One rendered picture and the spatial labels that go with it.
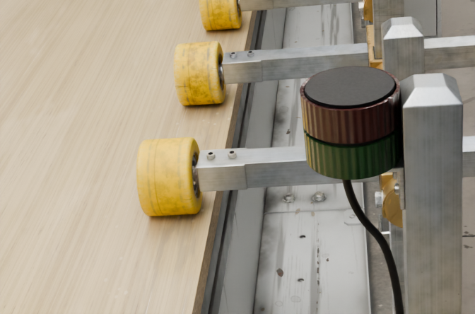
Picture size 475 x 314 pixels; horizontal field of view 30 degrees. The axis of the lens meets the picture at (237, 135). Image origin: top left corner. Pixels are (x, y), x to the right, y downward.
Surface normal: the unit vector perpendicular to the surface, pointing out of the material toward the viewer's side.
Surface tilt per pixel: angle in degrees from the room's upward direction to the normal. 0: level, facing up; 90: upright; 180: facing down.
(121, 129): 0
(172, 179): 62
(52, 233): 0
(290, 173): 90
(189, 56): 30
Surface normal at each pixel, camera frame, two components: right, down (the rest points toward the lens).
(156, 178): -0.13, 0.02
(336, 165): -0.43, 0.48
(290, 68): -0.09, 0.49
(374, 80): -0.11, -0.87
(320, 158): -0.76, 0.39
